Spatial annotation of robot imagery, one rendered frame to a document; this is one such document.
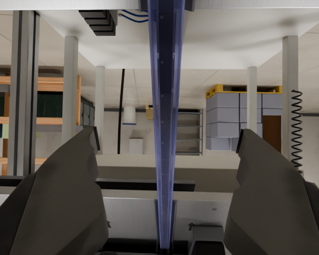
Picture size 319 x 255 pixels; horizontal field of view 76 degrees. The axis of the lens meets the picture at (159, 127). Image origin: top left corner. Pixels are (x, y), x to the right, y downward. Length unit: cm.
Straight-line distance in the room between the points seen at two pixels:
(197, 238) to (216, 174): 34
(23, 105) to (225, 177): 54
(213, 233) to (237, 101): 374
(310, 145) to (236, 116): 666
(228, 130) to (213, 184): 329
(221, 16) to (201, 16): 5
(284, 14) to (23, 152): 68
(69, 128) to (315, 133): 1017
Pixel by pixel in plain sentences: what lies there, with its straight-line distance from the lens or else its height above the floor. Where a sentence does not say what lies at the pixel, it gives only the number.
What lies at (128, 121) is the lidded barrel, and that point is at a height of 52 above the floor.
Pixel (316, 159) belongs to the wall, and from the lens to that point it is 1055.
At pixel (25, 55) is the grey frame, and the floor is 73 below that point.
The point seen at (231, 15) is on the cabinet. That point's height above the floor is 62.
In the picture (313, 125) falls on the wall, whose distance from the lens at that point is 1042.
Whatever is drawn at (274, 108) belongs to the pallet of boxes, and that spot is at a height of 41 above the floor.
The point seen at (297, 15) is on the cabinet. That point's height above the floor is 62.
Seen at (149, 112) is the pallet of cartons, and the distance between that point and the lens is 662.
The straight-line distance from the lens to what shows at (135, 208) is 25.
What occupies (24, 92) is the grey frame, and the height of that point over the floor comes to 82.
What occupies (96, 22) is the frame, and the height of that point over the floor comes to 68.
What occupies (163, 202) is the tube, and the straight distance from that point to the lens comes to 21.
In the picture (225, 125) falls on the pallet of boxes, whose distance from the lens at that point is 386.
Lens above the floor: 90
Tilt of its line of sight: 2 degrees down
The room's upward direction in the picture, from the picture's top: 179 degrees counter-clockwise
